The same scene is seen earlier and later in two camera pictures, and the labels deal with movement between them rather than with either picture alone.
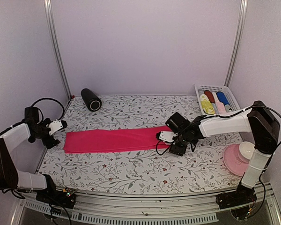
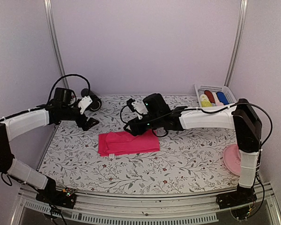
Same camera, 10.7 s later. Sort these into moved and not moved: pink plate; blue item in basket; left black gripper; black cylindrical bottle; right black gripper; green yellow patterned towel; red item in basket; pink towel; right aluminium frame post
Moved: left black gripper; right black gripper; pink towel
Not moved: red item in basket; pink plate; black cylindrical bottle; blue item in basket; right aluminium frame post; green yellow patterned towel
